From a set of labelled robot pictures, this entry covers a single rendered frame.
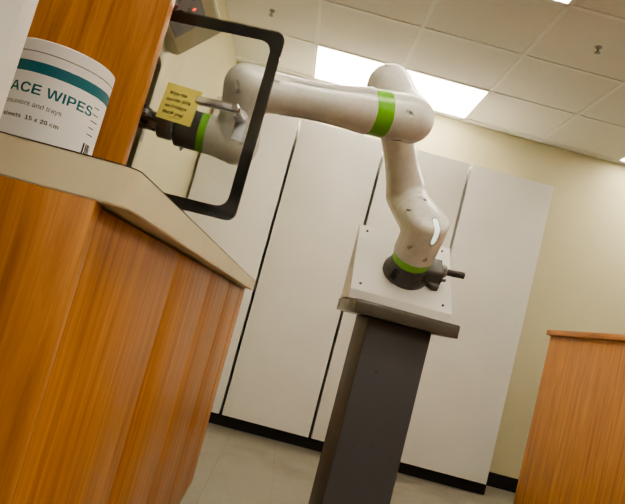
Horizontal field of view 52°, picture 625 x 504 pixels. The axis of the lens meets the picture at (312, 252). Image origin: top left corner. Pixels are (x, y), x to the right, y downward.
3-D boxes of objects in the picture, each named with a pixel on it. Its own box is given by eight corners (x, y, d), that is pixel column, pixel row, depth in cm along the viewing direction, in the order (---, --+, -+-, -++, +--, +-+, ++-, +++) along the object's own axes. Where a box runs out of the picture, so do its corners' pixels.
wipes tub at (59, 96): (-44, 141, 76) (-6, 24, 77) (4, 166, 89) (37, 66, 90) (62, 170, 76) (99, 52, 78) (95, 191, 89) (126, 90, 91)
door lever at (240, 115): (200, 113, 129) (203, 101, 129) (244, 124, 128) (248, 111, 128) (192, 104, 124) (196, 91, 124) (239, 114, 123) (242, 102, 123)
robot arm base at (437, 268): (458, 269, 211) (465, 256, 207) (463, 301, 200) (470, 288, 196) (382, 253, 209) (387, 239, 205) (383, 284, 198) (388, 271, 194)
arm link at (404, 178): (420, 191, 213) (402, 48, 174) (438, 223, 201) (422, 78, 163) (383, 203, 213) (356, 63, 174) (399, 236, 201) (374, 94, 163)
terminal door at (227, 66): (91, 186, 130) (147, 5, 134) (234, 222, 126) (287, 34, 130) (90, 186, 129) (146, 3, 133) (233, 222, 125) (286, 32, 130)
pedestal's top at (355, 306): (425, 333, 220) (428, 322, 220) (457, 339, 188) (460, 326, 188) (336, 309, 216) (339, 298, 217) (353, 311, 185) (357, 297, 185)
